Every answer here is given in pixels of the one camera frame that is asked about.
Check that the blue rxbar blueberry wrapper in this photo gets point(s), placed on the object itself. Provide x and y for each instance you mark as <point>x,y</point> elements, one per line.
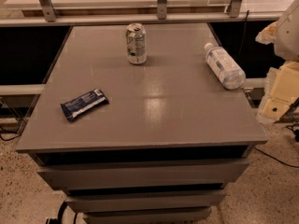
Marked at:
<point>83,103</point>

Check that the green white soda can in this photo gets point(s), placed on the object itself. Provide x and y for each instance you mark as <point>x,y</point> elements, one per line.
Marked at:
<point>136,43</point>

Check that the grey drawer cabinet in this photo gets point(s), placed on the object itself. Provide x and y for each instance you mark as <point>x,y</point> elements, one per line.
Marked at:
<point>166,145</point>

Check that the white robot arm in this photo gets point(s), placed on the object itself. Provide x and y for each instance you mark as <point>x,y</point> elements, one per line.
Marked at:
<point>286,45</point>

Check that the clear blue plastic water bottle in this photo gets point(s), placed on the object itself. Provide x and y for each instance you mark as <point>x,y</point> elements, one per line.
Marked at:
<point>228,72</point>

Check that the metal glass railing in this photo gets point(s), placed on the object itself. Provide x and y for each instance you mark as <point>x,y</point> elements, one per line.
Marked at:
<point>111,12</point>

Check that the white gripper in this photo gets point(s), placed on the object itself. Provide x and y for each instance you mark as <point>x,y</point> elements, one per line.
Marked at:
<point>288,36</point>

